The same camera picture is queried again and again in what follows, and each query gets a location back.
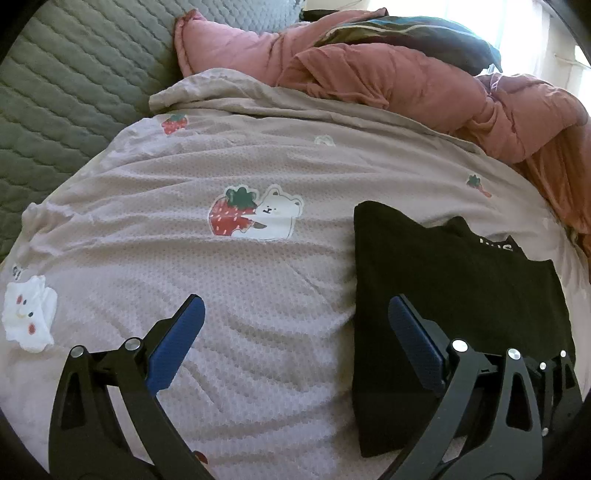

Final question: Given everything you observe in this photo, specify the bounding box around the grey quilted bedspread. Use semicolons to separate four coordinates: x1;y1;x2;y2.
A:
0;0;306;252

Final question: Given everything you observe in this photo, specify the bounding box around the strawberry print blanket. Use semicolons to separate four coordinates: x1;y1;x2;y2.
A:
0;68;591;480

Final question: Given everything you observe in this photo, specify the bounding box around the pink pillow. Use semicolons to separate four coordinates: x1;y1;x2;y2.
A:
173;8;386;89

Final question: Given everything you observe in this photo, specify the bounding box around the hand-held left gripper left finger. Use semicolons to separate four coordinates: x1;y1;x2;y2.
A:
48;294;214;480

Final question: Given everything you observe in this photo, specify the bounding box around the salmon pink duvet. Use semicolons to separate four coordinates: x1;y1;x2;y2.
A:
276;44;591;258

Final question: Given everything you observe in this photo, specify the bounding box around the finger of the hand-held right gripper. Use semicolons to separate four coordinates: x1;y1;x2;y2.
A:
531;348;584;439

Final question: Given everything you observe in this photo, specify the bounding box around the dark teal pillow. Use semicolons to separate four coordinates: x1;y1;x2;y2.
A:
300;16;504;75

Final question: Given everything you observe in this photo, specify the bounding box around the black printed t-shirt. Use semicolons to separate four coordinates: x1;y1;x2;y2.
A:
353;200;578;459

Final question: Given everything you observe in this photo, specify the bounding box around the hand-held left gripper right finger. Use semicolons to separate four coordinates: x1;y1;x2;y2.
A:
388;295;544;480

